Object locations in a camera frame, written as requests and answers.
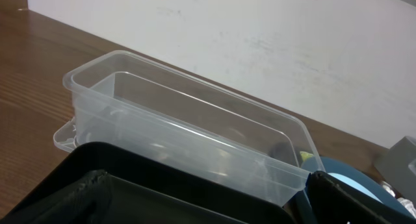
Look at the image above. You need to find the brown serving tray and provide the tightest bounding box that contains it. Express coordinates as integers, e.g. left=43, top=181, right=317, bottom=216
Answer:
left=289, top=171, right=415, bottom=224

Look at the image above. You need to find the dark blue plate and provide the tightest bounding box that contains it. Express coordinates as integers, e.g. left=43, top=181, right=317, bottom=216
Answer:
left=294, top=156, right=413, bottom=223

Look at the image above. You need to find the black rectangular tray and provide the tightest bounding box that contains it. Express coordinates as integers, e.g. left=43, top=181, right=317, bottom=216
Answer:
left=3, top=142, right=292, bottom=223

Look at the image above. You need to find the clear plastic bin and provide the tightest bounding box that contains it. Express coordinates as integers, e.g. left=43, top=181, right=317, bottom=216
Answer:
left=53, top=50, right=324, bottom=205

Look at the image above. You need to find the light blue bowl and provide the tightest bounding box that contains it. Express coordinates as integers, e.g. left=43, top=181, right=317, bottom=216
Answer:
left=330, top=173, right=381, bottom=203

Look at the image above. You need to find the green snack wrapper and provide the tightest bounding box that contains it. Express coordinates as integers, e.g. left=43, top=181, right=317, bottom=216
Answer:
left=300, top=151, right=315, bottom=162

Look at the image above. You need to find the white tissue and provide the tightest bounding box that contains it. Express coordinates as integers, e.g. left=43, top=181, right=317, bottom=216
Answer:
left=380, top=181, right=415, bottom=216

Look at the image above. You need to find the grey dishwasher rack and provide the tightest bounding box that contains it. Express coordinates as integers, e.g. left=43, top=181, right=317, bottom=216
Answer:
left=375, top=136, right=415, bottom=204

